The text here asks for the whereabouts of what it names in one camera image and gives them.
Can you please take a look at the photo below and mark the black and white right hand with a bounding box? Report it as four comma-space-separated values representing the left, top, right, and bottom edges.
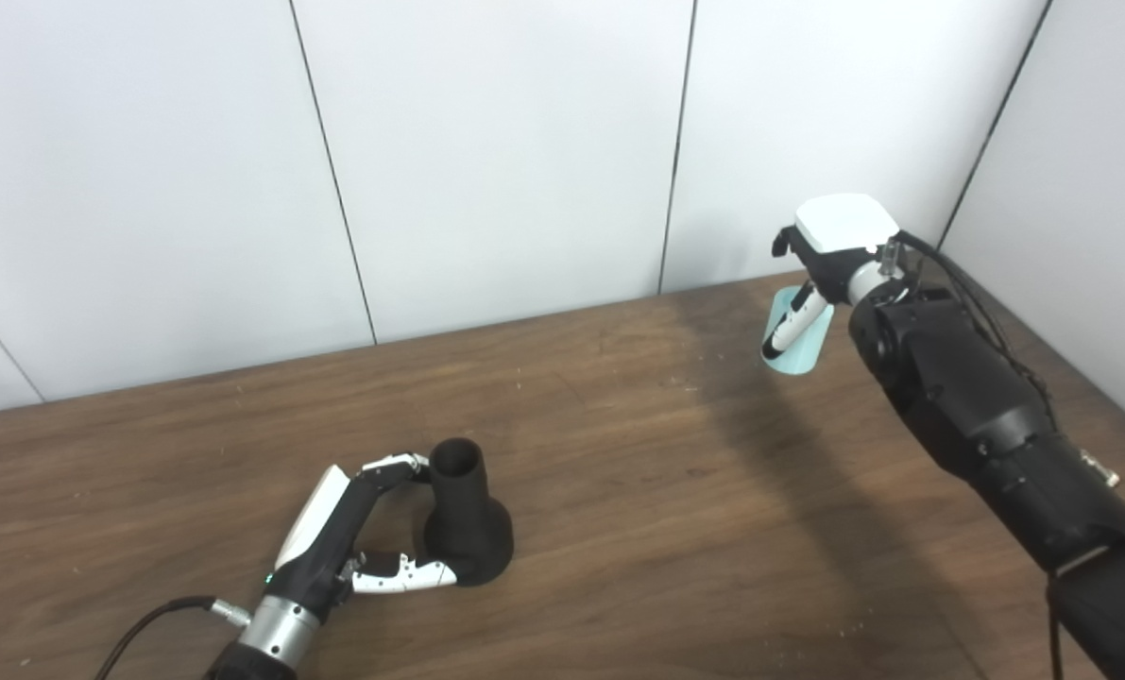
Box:
762, 194, 903, 362

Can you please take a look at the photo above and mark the black and white left hand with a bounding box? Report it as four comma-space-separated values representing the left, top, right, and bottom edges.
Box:
264, 453, 457, 620

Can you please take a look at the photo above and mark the black funnel-shaped nozzle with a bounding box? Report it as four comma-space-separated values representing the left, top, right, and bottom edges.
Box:
424, 437, 515, 587

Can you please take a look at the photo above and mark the light-blue cylindrical hose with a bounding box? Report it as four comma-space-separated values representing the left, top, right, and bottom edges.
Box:
761, 288, 835, 378

